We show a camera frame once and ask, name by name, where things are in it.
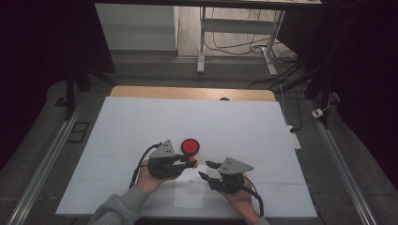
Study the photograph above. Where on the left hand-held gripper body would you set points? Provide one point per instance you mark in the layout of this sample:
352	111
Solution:
162	165

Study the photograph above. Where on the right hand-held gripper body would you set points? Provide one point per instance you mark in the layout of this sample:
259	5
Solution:
230	182

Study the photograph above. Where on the small orange stamp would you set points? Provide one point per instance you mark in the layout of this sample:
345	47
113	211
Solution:
193	162

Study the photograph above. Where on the round red ink pad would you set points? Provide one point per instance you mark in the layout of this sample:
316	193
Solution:
190	146

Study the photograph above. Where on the white paper sheet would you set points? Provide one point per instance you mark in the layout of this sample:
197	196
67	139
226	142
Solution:
189	197

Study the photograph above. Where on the person's left hand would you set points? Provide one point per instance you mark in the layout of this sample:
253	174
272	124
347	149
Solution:
148	182

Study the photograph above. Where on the person's right hand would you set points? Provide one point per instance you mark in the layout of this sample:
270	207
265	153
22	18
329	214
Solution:
244	203

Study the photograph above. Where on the large white table cover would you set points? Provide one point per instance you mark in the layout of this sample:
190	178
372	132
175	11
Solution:
234	125

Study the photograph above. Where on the dark table grommet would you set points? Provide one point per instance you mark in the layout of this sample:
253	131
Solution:
224	99

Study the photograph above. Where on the white power strip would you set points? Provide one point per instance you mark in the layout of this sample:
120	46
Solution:
294	139

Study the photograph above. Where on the small white adapter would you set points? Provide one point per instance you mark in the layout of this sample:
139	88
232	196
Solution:
317	113

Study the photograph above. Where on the white cabinet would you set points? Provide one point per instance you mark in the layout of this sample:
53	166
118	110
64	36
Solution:
137	28

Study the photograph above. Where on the aluminium floor rail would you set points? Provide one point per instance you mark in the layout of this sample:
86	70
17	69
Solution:
47	162
341	162

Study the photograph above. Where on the white desk frame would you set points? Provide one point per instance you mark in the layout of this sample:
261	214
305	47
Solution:
237	26

